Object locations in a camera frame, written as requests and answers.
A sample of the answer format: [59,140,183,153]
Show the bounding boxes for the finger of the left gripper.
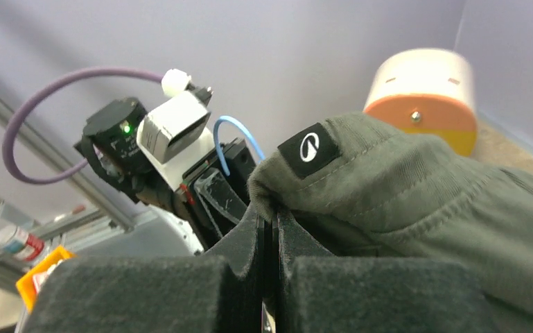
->
[193,167,247,225]

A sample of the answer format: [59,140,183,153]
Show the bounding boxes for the round pastel drawer box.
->
[363,48,478,157]

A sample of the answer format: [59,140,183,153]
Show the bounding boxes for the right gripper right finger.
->
[272,212,498,332]

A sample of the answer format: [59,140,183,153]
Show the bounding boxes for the red white bottle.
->
[0,225,46,262]

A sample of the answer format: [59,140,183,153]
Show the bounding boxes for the yellow parts bin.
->
[15,246,76,313]

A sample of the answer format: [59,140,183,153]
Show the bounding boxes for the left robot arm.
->
[75,94,255,254]

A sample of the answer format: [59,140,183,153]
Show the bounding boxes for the aluminium frame profile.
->
[0,97,135,232]

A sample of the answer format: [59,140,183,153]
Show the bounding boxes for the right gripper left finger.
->
[24,207,264,332]

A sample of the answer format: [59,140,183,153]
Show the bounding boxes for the olive green shorts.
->
[248,113,533,332]

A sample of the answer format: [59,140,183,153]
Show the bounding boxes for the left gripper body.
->
[174,138,256,248]

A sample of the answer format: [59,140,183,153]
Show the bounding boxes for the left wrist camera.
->
[137,69,213,164]

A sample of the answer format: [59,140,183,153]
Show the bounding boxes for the light blue hanger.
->
[212,115,265,176]

